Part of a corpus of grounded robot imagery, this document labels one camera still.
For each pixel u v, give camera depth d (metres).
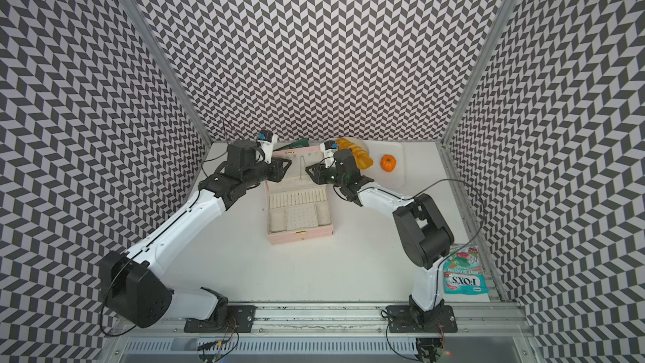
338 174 0.75
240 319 0.73
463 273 0.80
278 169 0.69
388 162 1.05
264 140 0.68
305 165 0.89
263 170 0.67
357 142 1.19
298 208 0.89
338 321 0.74
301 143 1.16
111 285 0.41
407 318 0.73
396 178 1.05
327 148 0.81
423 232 0.50
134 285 0.39
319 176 0.82
